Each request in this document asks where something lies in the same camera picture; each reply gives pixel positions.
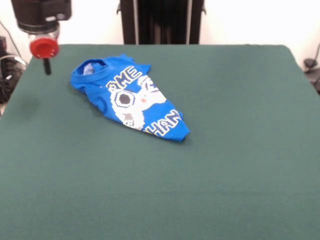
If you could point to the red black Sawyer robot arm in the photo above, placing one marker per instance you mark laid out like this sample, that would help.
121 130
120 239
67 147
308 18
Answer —
40 15

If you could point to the blue printed t-shirt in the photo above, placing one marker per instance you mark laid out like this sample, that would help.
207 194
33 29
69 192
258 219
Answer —
130 100

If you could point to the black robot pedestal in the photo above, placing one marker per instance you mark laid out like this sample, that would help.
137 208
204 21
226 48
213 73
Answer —
160 22

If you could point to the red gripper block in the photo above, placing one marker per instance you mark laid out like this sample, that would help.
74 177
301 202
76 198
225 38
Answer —
44 48

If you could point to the black equipment pile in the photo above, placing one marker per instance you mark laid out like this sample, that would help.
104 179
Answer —
8 77

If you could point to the dark green table cloth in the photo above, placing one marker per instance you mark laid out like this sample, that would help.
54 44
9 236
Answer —
175 175

